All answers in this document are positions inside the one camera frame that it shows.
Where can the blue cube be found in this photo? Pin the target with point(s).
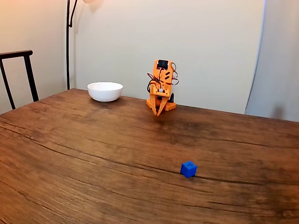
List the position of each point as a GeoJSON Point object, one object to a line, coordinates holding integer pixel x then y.
{"type": "Point", "coordinates": [188, 169]}

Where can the white bowl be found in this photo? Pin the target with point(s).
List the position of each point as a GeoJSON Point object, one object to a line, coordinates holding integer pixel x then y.
{"type": "Point", "coordinates": [105, 92]}

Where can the pale curtain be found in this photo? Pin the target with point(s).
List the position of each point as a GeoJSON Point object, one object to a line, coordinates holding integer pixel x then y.
{"type": "Point", "coordinates": [275, 58]}

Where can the black wooden chair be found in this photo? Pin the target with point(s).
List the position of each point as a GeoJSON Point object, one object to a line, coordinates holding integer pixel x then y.
{"type": "Point", "coordinates": [29, 70]}

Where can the black floor lamp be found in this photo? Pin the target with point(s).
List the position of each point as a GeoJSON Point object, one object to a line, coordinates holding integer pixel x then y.
{"type": "Point", "coordinates": [68, 46]}

